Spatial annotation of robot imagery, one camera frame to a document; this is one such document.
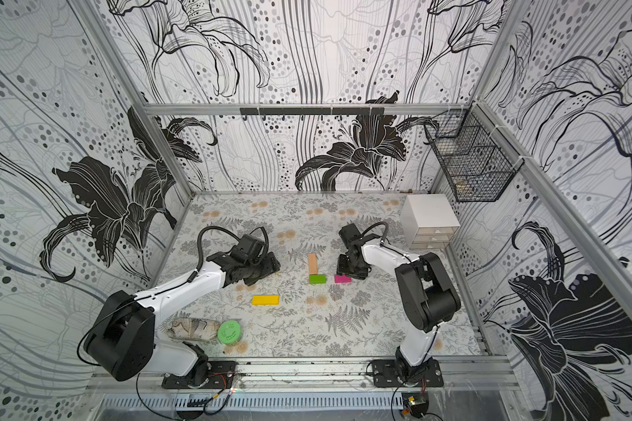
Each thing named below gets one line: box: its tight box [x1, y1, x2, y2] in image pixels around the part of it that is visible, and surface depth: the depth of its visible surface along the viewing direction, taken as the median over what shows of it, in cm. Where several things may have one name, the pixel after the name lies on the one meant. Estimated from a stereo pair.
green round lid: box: [217, 320, 242, 345], surface depth 78 cm
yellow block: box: [251, 294, 281, 307], surface depth 90 cm
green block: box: [308, 274, 328, 285], surface depth 94 cm
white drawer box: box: [400, 193, 461, 250], surface depth 95 cm
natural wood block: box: [308, 253, 318, 276], surface depth 97 cm
